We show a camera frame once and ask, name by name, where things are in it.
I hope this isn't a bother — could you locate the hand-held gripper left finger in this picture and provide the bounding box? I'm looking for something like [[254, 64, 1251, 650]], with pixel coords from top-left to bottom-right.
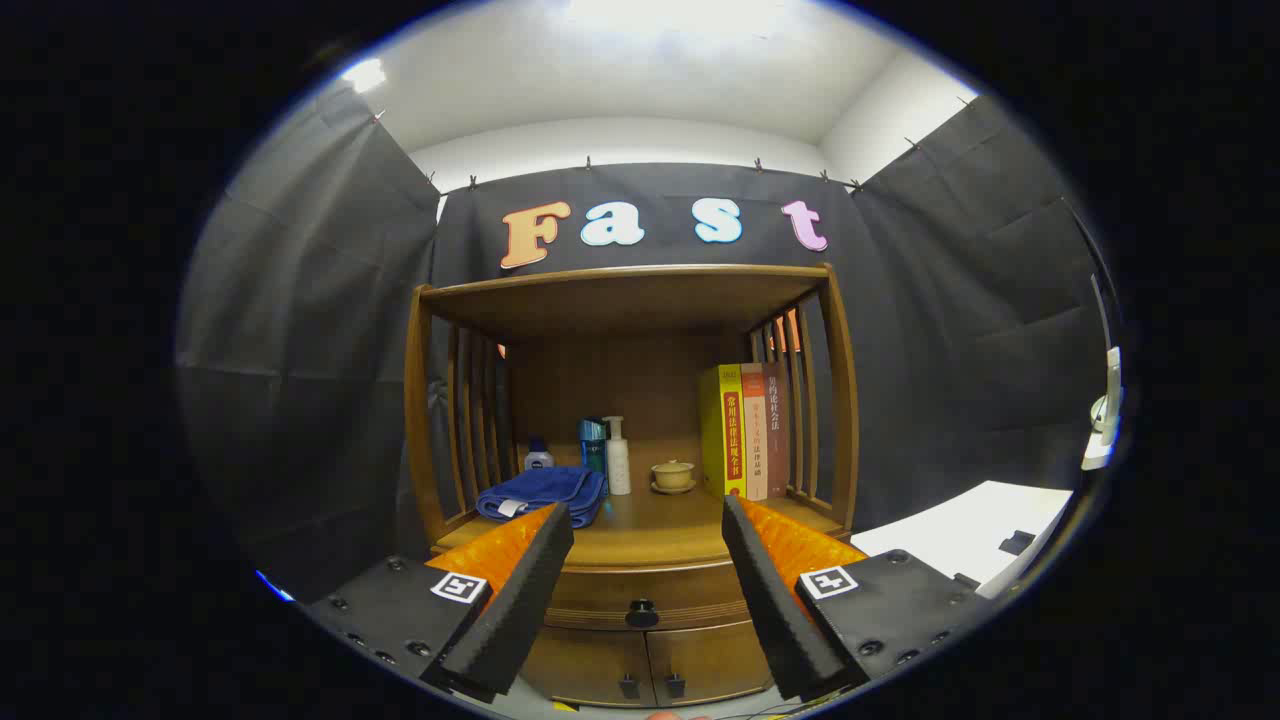
[[305, 502, 576, 703]]

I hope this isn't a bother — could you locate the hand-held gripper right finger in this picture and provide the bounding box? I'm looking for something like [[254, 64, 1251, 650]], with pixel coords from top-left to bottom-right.
[[722, 494, 1001, 703]]

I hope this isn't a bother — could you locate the wooden drawer with black knob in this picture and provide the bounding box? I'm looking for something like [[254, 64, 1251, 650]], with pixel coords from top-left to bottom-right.
[[545, 562, 751, 631]]

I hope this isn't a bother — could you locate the wooden cabinet door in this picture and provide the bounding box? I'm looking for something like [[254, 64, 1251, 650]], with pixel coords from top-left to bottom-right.
[[520, 628, 656, 707], [645, 620, 776, 705]]

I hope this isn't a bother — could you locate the wooden countertop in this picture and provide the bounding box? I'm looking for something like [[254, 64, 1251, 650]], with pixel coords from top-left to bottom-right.
[[432, 485, 851, 571]]

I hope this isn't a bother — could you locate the white drawer unit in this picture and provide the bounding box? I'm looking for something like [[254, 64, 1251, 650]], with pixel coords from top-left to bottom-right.
[[850, 480, 1073, 599]]

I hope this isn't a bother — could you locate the wooden cabinet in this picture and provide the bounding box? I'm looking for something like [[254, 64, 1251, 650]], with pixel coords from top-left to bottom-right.
[[404, 264, 861, 709]]

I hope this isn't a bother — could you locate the folded blue towel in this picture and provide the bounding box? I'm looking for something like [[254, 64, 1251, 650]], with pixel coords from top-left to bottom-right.
[[476, 466, 608, 529]]

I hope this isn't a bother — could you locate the white pump bottle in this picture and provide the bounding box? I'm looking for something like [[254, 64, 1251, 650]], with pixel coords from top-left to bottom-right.
[[602, 416, 632, 496]]

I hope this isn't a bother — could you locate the cream and orange book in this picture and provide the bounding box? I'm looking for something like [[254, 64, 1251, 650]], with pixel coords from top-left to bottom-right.
[[740, 362, 769, 501]]

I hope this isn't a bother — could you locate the teal blue bottle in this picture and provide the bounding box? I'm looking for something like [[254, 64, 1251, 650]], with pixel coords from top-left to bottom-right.
[[577, 418, 609, 476]]

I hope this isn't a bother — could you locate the brown book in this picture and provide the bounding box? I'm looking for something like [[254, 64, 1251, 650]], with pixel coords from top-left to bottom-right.
[[763, 361, 791, 498]]

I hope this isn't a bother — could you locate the yellow book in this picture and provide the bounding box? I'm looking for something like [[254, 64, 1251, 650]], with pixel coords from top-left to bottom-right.
[[699, 364, 748, 499]]

